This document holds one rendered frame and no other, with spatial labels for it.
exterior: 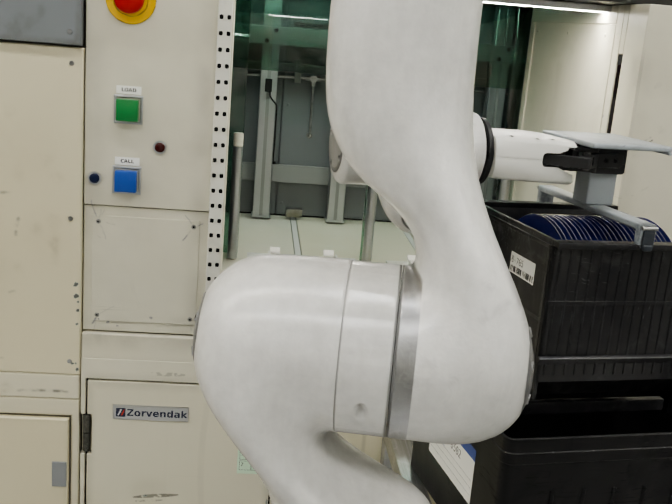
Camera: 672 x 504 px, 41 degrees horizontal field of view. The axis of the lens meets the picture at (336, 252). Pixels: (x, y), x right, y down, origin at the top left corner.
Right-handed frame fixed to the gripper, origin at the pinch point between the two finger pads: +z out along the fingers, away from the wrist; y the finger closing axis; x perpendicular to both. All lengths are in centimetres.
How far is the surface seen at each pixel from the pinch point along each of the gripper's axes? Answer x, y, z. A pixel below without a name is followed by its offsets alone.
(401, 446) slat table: -45, -19, -13
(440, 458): -39.2, -3.2, -14.0
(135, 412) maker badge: -47, -37, -50
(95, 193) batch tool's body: -13, -38, -56
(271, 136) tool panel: -13, -116, -16
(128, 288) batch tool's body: -27, -37, -51
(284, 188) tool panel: -27, -121, -11
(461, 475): -38.0, 3.5, -14.0
